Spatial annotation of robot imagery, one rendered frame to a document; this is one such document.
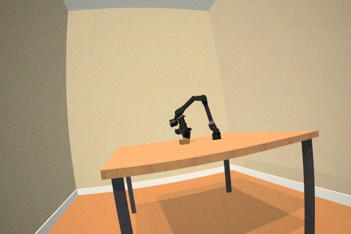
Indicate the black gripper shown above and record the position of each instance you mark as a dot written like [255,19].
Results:
[186,130]

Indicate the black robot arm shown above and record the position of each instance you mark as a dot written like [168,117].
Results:
[180,119]

